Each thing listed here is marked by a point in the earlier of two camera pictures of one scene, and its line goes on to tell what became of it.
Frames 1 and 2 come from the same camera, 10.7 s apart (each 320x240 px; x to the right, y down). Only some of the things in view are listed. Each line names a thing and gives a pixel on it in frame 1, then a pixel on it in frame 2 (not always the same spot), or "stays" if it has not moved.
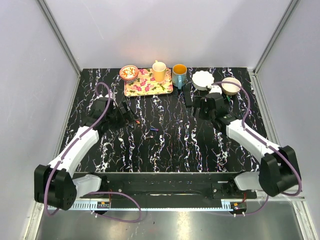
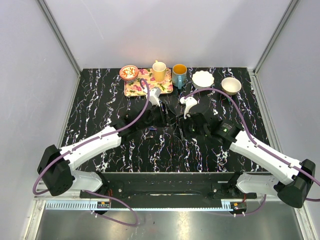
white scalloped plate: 202,80 stays
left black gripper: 126,118 → 166,117
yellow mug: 159,68 stays
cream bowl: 230,89 stays
